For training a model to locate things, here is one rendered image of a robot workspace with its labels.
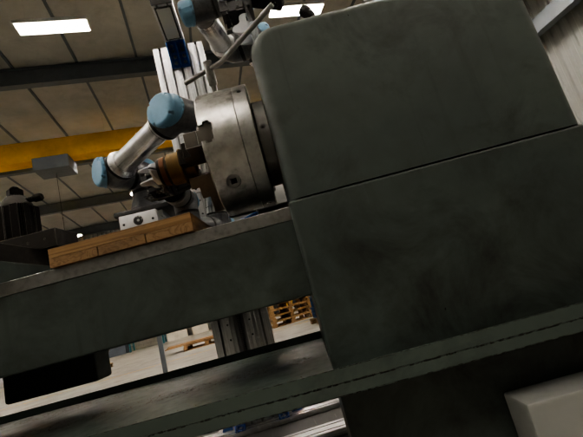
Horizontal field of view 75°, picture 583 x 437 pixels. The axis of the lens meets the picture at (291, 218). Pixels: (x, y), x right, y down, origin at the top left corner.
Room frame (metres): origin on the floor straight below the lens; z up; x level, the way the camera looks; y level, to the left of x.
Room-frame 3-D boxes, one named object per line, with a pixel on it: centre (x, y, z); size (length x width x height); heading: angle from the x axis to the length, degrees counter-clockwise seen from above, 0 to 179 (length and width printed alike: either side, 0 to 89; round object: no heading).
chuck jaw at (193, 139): (0.84, 0.17, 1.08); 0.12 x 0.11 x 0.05; 1
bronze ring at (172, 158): (0.92, 0.25, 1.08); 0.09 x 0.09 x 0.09; 2
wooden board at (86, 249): (0.92, 0.35, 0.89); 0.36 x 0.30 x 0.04; 1
